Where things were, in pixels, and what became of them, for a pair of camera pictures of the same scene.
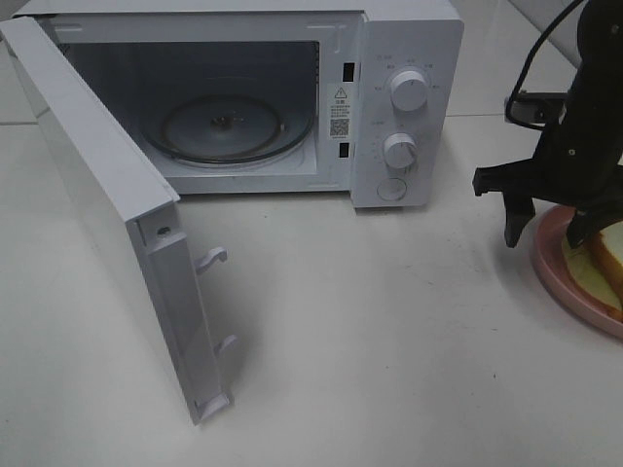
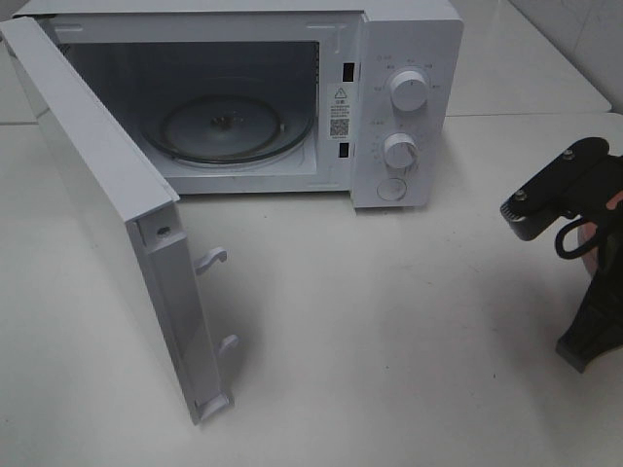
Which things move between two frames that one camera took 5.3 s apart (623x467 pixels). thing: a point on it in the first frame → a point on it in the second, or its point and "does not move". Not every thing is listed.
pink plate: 549,253 → 591,259
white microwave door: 122,183 does not move
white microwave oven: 277,96 does not move
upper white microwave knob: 409,90 does not move
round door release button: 391,189 does not move
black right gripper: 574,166 → 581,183
